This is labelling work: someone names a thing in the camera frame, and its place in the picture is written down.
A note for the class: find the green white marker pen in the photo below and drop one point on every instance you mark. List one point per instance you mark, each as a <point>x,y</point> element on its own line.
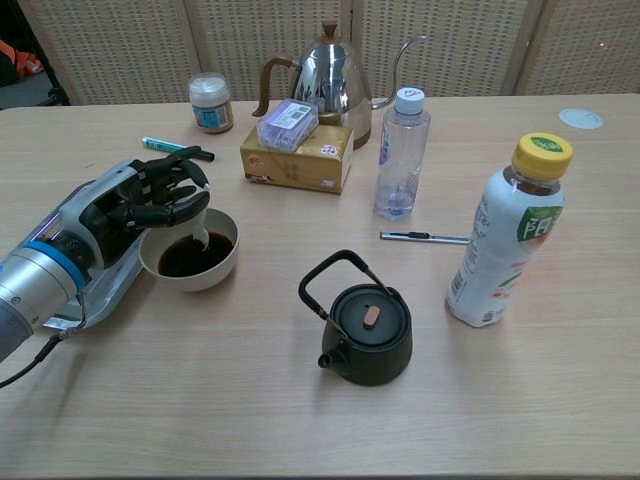
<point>165,146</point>

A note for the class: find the white tea bottle yellow cap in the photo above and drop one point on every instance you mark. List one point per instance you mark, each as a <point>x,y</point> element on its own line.
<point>500,240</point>

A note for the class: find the white round table grommet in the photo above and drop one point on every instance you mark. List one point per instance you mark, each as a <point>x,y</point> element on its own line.
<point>581,118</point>

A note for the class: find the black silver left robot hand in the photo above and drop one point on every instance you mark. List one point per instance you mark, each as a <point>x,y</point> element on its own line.
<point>115,205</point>

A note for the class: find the stainless steel gooseneck kettle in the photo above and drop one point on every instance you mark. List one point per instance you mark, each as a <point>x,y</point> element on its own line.
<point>332,80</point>

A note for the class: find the jar with white lid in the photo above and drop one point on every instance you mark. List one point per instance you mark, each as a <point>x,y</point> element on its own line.
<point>211,105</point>

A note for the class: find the gold tissue pack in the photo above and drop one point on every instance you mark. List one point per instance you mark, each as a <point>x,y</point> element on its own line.
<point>300,165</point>

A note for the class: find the white plastic spoon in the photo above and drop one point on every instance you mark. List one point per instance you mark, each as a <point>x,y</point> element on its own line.
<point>200,227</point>

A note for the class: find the woven folding screen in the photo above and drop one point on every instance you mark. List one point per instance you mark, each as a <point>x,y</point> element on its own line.
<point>450,45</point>

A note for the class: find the black cast iron teapot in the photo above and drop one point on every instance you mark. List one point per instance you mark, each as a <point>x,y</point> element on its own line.
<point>370,345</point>

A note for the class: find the silver utility knife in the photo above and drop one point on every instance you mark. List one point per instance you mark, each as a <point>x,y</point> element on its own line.
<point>425,237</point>

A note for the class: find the purple plastic box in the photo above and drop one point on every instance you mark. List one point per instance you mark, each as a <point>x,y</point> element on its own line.
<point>287,122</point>

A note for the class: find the black tripod stand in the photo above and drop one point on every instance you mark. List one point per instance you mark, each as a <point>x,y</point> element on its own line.
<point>57,92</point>

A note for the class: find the beige cup of black coffee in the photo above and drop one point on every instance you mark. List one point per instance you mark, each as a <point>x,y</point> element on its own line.
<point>192,270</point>

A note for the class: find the clear plastic water bottle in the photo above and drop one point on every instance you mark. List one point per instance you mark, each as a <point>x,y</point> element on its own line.
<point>402,160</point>

